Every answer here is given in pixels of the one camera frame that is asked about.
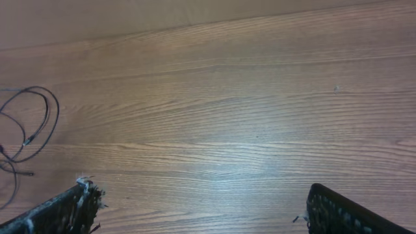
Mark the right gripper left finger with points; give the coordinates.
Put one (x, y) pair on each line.
(71, 212)

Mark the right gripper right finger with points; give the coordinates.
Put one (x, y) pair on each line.
(328, 212)

